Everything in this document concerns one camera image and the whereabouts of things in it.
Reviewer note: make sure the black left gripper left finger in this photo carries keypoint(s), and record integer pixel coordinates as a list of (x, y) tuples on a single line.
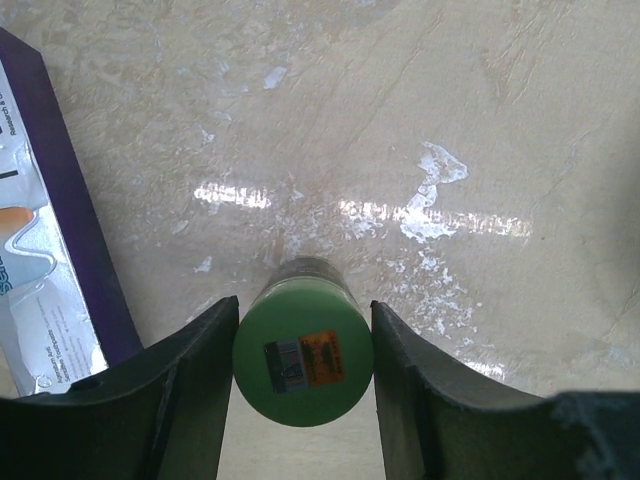
[(159, 415)]

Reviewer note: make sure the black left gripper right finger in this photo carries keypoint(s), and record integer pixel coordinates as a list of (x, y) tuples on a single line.
[(440, 419)]

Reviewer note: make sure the green bottle cap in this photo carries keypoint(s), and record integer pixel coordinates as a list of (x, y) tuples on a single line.
[(303, 354)]

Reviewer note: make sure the green pill bottle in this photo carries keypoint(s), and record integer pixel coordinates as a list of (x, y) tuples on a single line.
[(307, 267)]

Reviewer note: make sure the silver toothpaste box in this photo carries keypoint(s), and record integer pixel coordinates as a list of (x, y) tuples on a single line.
[(63, 313)]

